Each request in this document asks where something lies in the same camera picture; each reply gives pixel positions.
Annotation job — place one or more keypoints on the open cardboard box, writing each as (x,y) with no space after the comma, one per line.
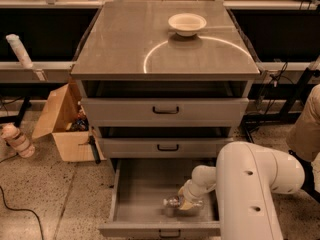
(61,111)

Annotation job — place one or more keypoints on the striped cylinder on floor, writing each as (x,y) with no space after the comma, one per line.
(17,140)

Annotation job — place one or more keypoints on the white cylindrical tube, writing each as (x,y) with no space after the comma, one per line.
(19,50)

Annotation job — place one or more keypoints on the person leg tan trousers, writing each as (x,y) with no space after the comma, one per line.
(304,136)

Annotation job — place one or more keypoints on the clear plastic water bottle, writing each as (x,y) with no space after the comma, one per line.
(172,204)

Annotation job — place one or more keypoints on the black shoe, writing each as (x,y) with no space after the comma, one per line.
(309,183)

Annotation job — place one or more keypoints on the white paper bowl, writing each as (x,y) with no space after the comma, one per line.
(187,24)

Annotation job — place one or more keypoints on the grey middle drawer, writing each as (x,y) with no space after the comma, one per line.
(162,147)

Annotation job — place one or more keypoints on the grey metal drawer cabinet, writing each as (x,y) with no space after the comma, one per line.
(132,52)

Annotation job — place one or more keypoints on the grey top drawer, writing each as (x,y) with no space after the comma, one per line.
(165,112)

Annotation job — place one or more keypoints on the grey open bottom drawer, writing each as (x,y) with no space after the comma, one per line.
(137,210)

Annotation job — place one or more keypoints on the black stand with cables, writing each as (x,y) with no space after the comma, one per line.
(278,96)

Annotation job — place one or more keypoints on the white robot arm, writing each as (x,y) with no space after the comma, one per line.
(244,178)

